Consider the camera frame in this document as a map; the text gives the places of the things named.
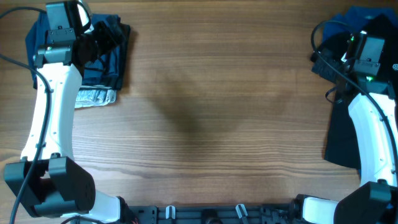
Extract dark blue shorts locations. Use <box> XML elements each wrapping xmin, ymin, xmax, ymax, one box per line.
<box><xmin>25</xmin><ymin>12</ymin><xmax>123</xmax><ymax>88</ymax></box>

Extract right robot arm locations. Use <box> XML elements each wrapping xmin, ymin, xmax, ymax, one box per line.
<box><xmin>299</xmin><ymin>30</ymin><xmax>397</xmax><ymax>223</ymax></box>

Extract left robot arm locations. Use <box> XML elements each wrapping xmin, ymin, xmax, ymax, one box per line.
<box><xmin>4</xmin><ymin>1</ymin><xmax>139</xmax><ymax>223</ymax></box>

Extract folded black garment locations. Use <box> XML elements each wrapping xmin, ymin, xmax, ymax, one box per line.
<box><xmin>33</xmin><ymin>23</ymin><xmax>132</xmax><ymax>91</ymax></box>

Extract grey patterned folded cloth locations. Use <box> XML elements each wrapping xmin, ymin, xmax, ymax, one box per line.
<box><xmin>75</xmin><ymin>89</ymin><xmax>117</xmax><ymax>108</ymax></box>

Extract blue polo shirt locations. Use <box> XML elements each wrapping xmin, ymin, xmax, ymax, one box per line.
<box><xmin>322</xmin><ymin>6</ymin><xmax>397</xmax><ymax>42</ymax></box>

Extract black polo shirt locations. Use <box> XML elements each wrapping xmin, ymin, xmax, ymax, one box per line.
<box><xmin>311</xmin><ymin>14</ymin><xmax>397</xmax><ymax>170</ymax></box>

